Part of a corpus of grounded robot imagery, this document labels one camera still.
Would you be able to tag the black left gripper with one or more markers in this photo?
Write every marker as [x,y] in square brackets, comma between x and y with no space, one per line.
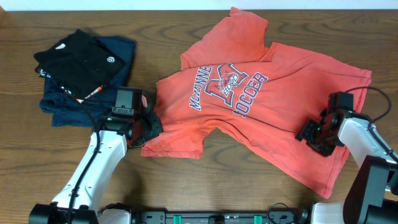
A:
[157,127]

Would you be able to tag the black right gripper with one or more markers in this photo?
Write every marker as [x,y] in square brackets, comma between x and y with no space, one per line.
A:
[305,132]

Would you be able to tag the red soccer t-shirt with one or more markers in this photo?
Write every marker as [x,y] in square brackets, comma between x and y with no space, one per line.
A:
[260,96]

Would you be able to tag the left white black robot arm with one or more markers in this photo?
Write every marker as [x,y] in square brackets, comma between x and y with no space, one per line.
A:
[80,199]

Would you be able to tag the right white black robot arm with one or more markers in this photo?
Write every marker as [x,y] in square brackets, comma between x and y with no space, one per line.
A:
[365,201]

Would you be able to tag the folded navy blue shirt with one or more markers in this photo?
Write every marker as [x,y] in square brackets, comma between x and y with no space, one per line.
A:
[65,110]

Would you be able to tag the folded black shirt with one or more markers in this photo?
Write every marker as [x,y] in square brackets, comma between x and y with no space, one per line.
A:
[80,63]

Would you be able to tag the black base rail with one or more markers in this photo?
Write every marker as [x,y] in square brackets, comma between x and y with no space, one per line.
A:
[278,213]

